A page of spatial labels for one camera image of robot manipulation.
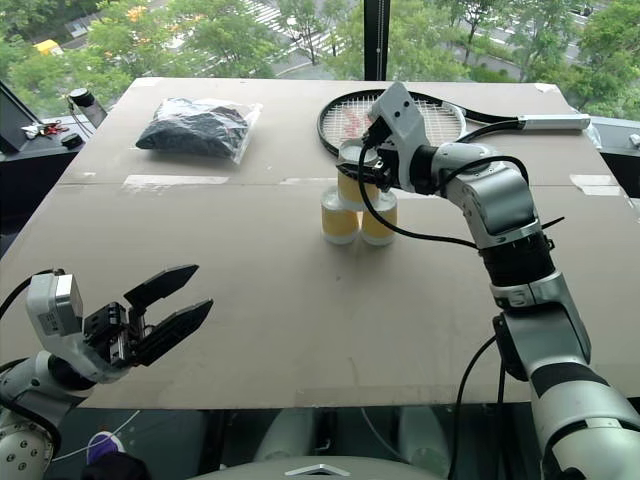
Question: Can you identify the thin white string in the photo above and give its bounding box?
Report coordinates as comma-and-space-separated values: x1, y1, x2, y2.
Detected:
49, 409, 142, 462

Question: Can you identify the white tape strip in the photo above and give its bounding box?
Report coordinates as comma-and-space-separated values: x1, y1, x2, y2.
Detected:
569, 173, 622, 197
121, 174, 230, 190

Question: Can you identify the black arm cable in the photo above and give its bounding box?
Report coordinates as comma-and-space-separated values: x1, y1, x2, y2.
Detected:
0, 268, 67, 321
357, 119, 531, 250

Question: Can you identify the black window pillar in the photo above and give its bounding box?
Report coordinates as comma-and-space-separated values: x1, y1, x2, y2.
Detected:
363, 0, 391, 82

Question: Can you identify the clear bag of dark clothes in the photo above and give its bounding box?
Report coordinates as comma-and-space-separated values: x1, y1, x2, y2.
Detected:
134, 97, 264, 167

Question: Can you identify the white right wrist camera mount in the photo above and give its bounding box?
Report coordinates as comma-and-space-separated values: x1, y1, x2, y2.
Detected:
368, 81, 427, 194

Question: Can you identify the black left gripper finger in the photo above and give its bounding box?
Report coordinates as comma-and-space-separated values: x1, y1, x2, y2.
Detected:
134, 298, 215, 367
123, 264, 201, 314

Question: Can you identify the black round-headed device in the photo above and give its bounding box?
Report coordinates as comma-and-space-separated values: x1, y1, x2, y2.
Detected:
66, 87, 109, 132

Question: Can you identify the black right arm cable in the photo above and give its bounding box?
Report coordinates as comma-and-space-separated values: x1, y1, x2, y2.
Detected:
357, 119, 531, 250

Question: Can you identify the purple white object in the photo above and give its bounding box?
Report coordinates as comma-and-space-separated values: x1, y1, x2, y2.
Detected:
86, 431, 124, 465

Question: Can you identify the grey robot torso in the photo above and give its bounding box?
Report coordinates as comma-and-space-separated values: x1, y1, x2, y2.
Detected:
189, 448, 454, 480

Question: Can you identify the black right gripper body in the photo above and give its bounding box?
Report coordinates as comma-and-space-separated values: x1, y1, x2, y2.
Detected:
362, 115, 406, 191

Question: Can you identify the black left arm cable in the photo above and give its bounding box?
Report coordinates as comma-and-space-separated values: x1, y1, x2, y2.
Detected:
0, 268, 67, 321

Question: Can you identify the black slanted panel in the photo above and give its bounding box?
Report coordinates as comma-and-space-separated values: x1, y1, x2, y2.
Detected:
0, 79, 42, 156

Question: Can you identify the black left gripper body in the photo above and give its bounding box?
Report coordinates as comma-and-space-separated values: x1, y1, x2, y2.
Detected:
82, 301, 152, 370

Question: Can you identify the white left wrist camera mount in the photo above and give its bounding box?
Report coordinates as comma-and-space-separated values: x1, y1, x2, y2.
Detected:
25, 271, 132, 385

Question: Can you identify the grey rounded shape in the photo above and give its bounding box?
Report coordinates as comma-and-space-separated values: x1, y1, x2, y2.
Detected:
253, 407, 327, 467

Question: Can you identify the yellow white paper cup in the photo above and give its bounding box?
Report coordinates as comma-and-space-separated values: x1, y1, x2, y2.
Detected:
360, 192, 400, 248
319, 187, 362, 247
335, 139, 384, 205

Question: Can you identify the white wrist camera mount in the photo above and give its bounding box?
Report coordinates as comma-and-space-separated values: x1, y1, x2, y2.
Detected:
25, 271, 132, 385
368, 81, 427, 194

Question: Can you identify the thin black hanging cable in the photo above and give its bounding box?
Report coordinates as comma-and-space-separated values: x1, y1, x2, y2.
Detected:
446, 333, 507, 480

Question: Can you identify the black tennis racket white grip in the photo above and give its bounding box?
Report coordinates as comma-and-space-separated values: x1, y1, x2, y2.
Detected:
316, 89, 592, 158

